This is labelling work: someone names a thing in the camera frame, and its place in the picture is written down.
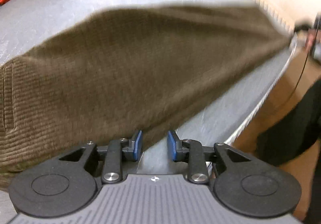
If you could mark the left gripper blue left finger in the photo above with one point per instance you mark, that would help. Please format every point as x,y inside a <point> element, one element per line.
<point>133,147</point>

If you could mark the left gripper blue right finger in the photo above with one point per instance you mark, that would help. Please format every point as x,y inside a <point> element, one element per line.
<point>176,151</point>

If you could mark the brown corduroy pants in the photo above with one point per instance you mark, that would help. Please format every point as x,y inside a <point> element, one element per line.
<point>124,70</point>

